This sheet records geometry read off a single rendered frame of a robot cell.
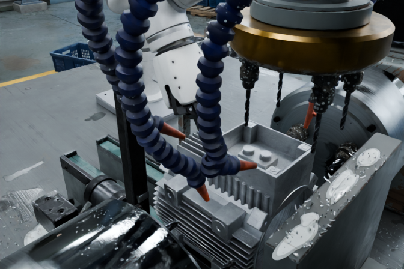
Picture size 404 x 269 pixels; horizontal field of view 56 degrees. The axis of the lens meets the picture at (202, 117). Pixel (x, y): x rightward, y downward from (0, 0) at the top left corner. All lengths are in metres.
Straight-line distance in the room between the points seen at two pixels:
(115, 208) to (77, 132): 0.91
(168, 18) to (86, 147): 0.67
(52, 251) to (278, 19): 0.31
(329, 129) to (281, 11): 0.38
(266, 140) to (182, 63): 0.20
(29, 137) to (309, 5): 1.10
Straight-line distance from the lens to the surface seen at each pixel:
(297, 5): 0.40
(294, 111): 0.76
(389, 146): 0.60
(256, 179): 0.51
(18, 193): 1.11
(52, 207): 0.93
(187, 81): 0.67
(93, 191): 0.66
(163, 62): 0.66
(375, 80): 0.79
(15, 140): 1.35
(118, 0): 1.30
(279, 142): 0.59
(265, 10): 0.41
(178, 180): 0.59
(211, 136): 0.35
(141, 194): 0.56
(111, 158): 0.98
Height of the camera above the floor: 1.43
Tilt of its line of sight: 28 degrees down
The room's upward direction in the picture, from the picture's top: straight up
